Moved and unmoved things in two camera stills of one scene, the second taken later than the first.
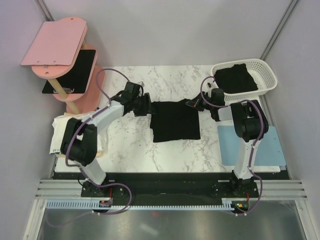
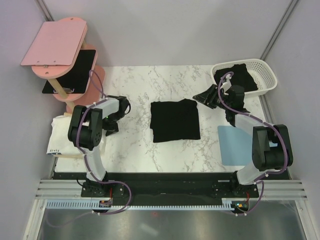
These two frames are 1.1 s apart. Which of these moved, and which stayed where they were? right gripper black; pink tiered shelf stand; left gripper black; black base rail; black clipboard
Moved: right gripper black; left gripper black
Stayed: black base rail; black clipboard; pink tiered shelf stand
